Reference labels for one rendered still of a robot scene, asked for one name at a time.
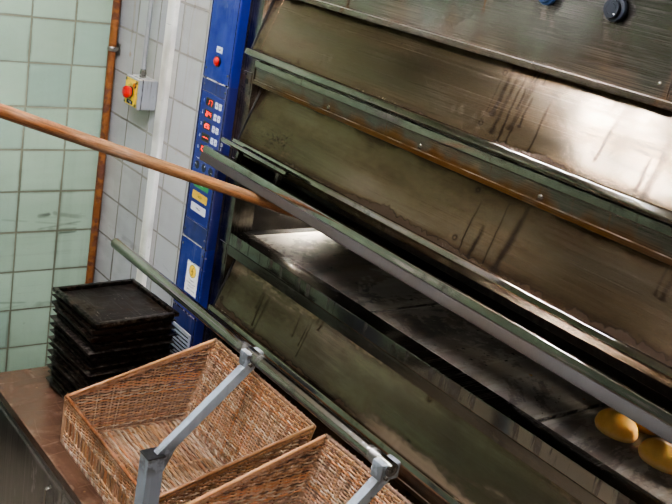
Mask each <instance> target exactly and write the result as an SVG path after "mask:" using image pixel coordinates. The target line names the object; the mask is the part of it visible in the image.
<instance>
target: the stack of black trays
mask: <svg viewBox="0 0 672 504"><path fill-rule="evenodd" d="M52 291H53V292H54V293H56V294H52V295H53V296H54V297H55V298H56V299H57V300H53V301H51V303H52V304H53V305H54V306H55V309H53V310H54V311H55V312H56V313H57V315H50V317H51V318H52V319H53V320H54V322H50V324H51V325H52V326H53V327H54V328H53V329H50V331H51V332H52V333H53V334H54V335H52V336H48V338H49V339H50V340H51V341H52V342H51V343H49V344H50V345H51V346H52V347H53V349H47V350H48V351H49V352H50V354H51V356H47V357H48V358H49V359H50V360H51V363H49V364H46V365H47V366H48V367H49V368H50V369H51V370H48V372H49V373H50V374H51V376H49V377H45V378H46V379H47V380H48V381H49V383H50V385H51V386H52V387H53V388H54V389H55V391H56V392H57V393H58V394H59V395H60V396H61V397H62V398H63V399H64V396H65V395H66V394H67V393H72V392H74V391H77V389H78V390H79V389H82V388H85V387H87V386H90V385H93V384H95V383H96V382H97V383H98V382H101V381H103V380H105V379H109V378H111V377H114V375H115V376H116V375H119V374H122V373H123V372H127V371H130V370H132V369H135V368H138V367H140V366H143V365H146V364H148V363H150V362H154V361H156V360H157V359H158V360H159V359H161V358H164V357H166V356H169V355H172V353H170V349H175V347H173V346H172V345H171V344H170V343H174V341H173V340H172V336H177V334H176V333H175V332H174V331H173V330H171V329H175V328H176V327H175V326H174V325H173V324H172V323H171V322H172V321H176V319H175V318H174V317H178V316H179V312H177V311H176V310H175V309H173V308H172V307H171V306H170V305H168V304H167V303H166V302H164V301H163V300H162V299H160V298H159V297H158V296H156V295H155V294H154V293H152V292H151V291H150V290H148V289H147V288H146V287H144V286H143V285H142V284H140V283H139V282H138V281H136V280H135V279H134V278H132V279H123V280H114V281H105V282H96V283H87V284H78V285H69V286H60V287H53V288H52Z"/></svg>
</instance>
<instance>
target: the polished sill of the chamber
mask: <svg viewBox="0 0 672 504"><path fill-rule="evenodd" d="M229 245H230V246H232V247H233V248H235V249H236V250H238V251H239V252H241V253H242V254H244V255H245V256H246V257H248V258H249V259H251V260H252V261H254V262H255V263H257V264H258V265H260V266H261V267H262V268H264V269H265V270H267V271H268V272H270V273H271V274H273V275H274V276H276V277H277V278H279V279H280V280H281V281H283V282H284V283H286V284H287V285H289V286H290V287H292V288H293V289H295V290H296V291H297V292H299V293H300V294H302V295H303V296H305V297H306V298H308V299H309V300H311V301H312V302H313V303H315V304H316V305H318V306H319V307H321V308H322V309H324V310H325V311H327V312H328V313H329V314H331V315H332V316H334V317H335V318H337V319H338V320H340V321H341V322H343V323H344V324H346V325H347V326H348V327H350V328H351V329H353V330H354V331H356V332H357V333H359V334H360V335H362V336H363V337H364V338H366V339H367V340H369V341H370V342H372V343H373V344H375V345H376V346H378V347H379V348H380V349H382V350H383V351H385V352H386V353H388V354H389V355H391V356H392V357H394V358H395V359H396V360H398V361H399V362H401V363H402V364H404V365H405V366H407V367H408V368H410V369H411V370H413V371H414V372H415V373H417V374H418V375H420V376H421V377H423V378H424V379H426V380H427V381H429V382H430V383H431V384H433V385H434V386H436V387H437V388H439V389H440V390H442V391H443V392H445V393H446V394H447V395H449V396H450V397H452V398H453V399H455V400H456V401H458V402H459V403H461V404H462V405H463V406H465V407H466V408H468V409H469V410H471V411H472V412H474V413H475V414H477V415H478V416H479V417H481V418H482V419H484V420H485V421H487V422H488V423H490V424H491V425H493V426H494V427H496V428H497V429H498V430H500V431H501V432H503V433H504V434H506V435H507V436H509V437H510V438H512V439H513V440H514V441H516V442H517V443H519V444H520V445H522V446H523V447H525V448H526V449H528V450H529V451H530V452H532V453H533V454H535V455H536V456H538V457H539V458H541V459H542V460H544V461H545V462H546V463H548V464H549V465H551V466H552V467H554V468H555V469H557V470H558V471H560V472H561V473H563V474H564V475H565V476H567V477H568V478H570V479H571V480H573V481H574V482H576V483H577V484H579V485H580V486H581V487H583V488H584V489H586V490H587V491H589V492H590V493H592V494H593V495H595V496H596V497H597V498H599V499H600V500H602V501H603V502H605V503H606V504H665V503H664V502H662V501H661V500H659V499H658V498H656V497H654V496H653V495H651V494H650V493H648V492H647V491H645V490H644V489H642V488H641V487H639V486H638V485H636V484H634V483H633V482H631V481H630V480H628V479H627V478H625V477H624V476H622V475H621V474H619V473H618V472H616V471H614V470H613V469H611V468H610V467H608V466H607V465H605V464H604V463H602V462H601V461H599V460H598V459H596V458H594V457H593V456H591V455H590V454H588V453H587V452H585V451H584V450H582V449H581V448H579V447H578V446H576V445H574V444H573V443H571V442H570V441H568V440H567V439H565V438H564V437H562V436H561V435H559V434H558V433H556V432H555V431H553V430H551V429H550V428H548V427H547V426H545V425H544V424H542V423H541V422H539V421H538V420H536V419H535V418H533V417H531V416H530V415H528V414H527V413H525V412H524V411H522V410H521V409H519V408H518V407H516V406H515V405H513V404H511V403H510V402H508V401H507V400H505V399H504V398H502V397H501V396H499V395H498V394H496V393H495V392H493V391H491V390H490V389H488V388H487V387H485V386H484V385H482V384H481V383H479V382H478V381H476V380H475V379H473V378H471V377H470V376H468V375H467V374H465V373H464V372H462V371H461V370H459V369H458V368H456V367H455V366H453V365H451V364H450V363H448V362H447V361H445V360H444V359H442V358H441V357H439V356H438V355H436V354H435V353H433V352H432V351H430V350H428V349H427V348H425V347H424V346H422V345H421V344H419V343H418V342H416V341H415V340H413V339H412V338H410V337H408V336H407V335H405V334H404V333H402V332H401V331H399V330H398V329H396V328H395V327H393V326H392V325H390V324H388V323H387V322H385V321H384V320H382V319H381V318H379V317H378V316H376V315H375V314H373V313H372V312H370V311H368V310H367V309H365V308H364V307H362V306H361V305H359V304H358V303H356V302H355V301H353V300H352V299H350V298H348V297H347V296H345V295H344V294H342V293H341V292H339V291H338V290H336V289H335V288H333V287H332V286H330V285H328V284H327V283H325V282H324V281H322V280H321V279H319V278H318V277H316V276H315V275H313V274H312V273H310V272H309V271H307V270H305V269H304V268H302V267H301V266H299V265H298V264H296V263H295V262H293V261H292V260H290V259H289V258H287V257H285V256H284V255H282V254H281V253H279V252H278V251H276V250H275V249H273V248H272V247H270V246H269V245H267V244H265V243H264V242H262V241H261V240H259V239H258V238H256V237H255V236H253V235H252V234H250V233H249V232H232V233H231V235H230V242H229Z"/></svg>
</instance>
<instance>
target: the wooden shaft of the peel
mask: <svg viewBox="0 0 672 504"><path fill-rule="evenodd" d="M0 118H2V119H5V120H8V121H11V122H13V123H16V124H19V125H22V126H25V127H28V128H31V129H34V130H37V131H40V132H43V133H46V134H49V135H52V136H55V137H58V138H61V139H64V140H67V141H70V142H72V143H75V144H78V145H81V146H84V147H87V148H90V149H93V150H96V151H99V152H102V153H105V154H108V155H111V156H114V157H117V158H120V159H123V160H126V161H129V162H131V163H134V164H137V165H140V166H143V167H146V168H149V169H152V170H155V171H158V172H161V173H164V174H167V175H170V176H173V177H176V178H179V179H182V180H185V181H188V182H191V183H193V184H196V185H199V186H202V187H205V188H208V189H211V190H214V191H217V192H220V193H223V194H226V195H229V196H232V197H235V198H238V199H241V200H244V201H247V202H250V203H252V204H255V205H258V206H261V207H264V208H267V209H270V210H273V211H276V212H279V213H282V214H285V215H288V216H291V217H294V216H293V215H291V214H289V213H288V212H286V211H284V210H283V209H281V208H279V207H278V206H276V205H274V204H273V203H271V202H269V201H268V200H266V199H264V198H263V197H261V196H259V195H258V194H256V193H254V192H253V191H250V190H247V189H244V188H241V187H239V186H236V185H233V184H230V183H227V182H224V181H221V180H219V179H216V178H213V177H210V176H207V175H204V174H201V173H199V172H196V171H193V170H190V169H187V168H184V167H181V166H179V165H176V164H173V163H170V162H167V161H164V160H161V159H159V158H156V157H153V156H150V155H147V154H144V153H141V152H138V151H136V150H133V149H130V148H127V147H124V146H121V145H118V144H116V143H113V142H110V141H107V140H104V139H101V138H98V137H96V136H93V135H90V134H87V133H84V132H81V131H78V130H76V129H73V128H70V127H67V126H64V125H61V124H58V123H56V122H53V121H50V120H47V119H44V118H41V117H38V116H36V115H33V114H30V113H27V112H24V111H21V110H18V109H16V108H13V107H10V106H7V105H4V104H1V103H0ZM294 218H296V217H294Z"/></svg>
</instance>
